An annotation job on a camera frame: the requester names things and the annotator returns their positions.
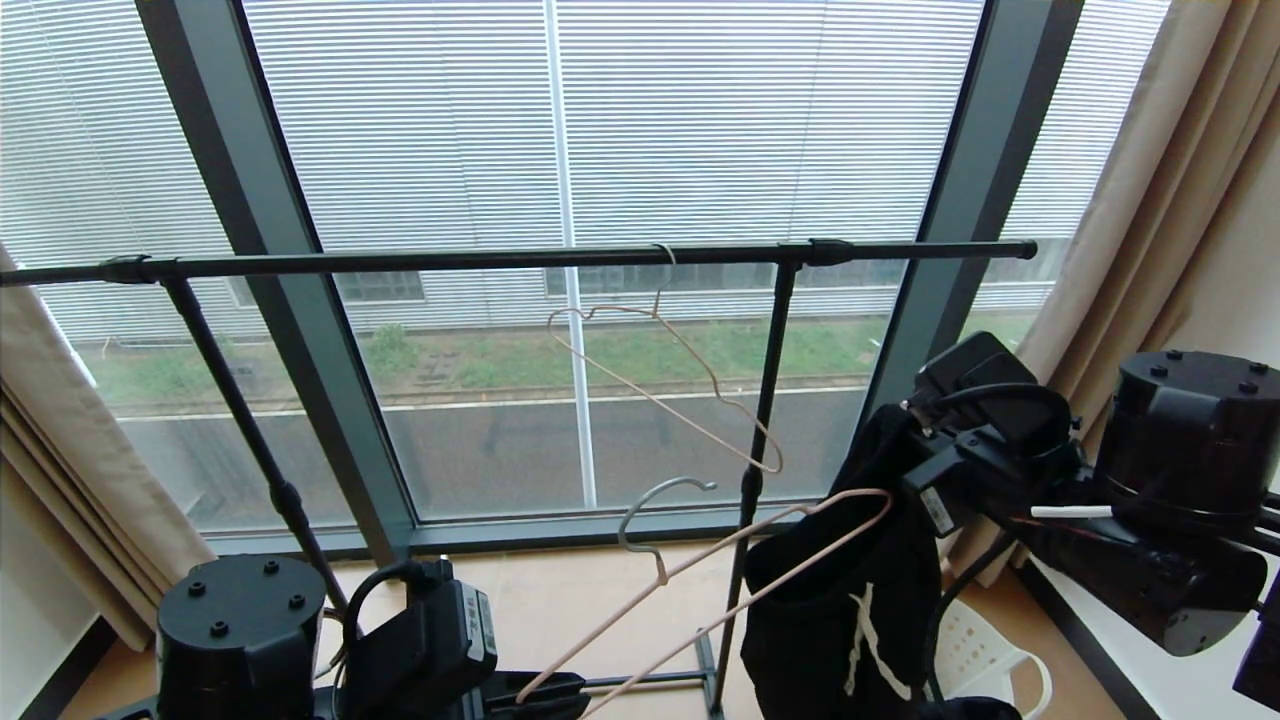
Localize black shorts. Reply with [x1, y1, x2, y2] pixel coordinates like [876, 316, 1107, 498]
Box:
[742, 403, 946, 720]

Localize white laundry basket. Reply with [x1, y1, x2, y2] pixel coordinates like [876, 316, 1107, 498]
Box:
[935, 598, 1053, 720]

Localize black clothes rack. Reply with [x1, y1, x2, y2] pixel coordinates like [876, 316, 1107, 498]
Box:
[0, 238, 1039, 719]

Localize beige curtain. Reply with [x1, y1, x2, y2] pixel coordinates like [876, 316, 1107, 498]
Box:
[945, 0, 1280, 591]
[0, 245, 216, 653]

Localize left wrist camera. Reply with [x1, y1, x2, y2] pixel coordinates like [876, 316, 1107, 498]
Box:
[338, 558, 499, 720]

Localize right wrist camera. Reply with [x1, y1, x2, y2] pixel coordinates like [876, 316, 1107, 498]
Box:
[908, 332, 1083, 456]

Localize pink clothes hanger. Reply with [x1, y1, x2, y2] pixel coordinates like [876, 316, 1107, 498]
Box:
[515, 477, 893, 720]
[547, 243, 785, 475]

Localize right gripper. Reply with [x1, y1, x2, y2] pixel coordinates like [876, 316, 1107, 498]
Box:
[900, 428, 1093, 538]

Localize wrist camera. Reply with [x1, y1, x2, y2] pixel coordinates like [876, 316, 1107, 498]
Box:
[338, 558, 499, 720]
[908, 332, 1083, 456]

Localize window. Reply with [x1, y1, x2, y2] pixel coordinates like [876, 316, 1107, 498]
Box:
[0, 0, 1171, 561]

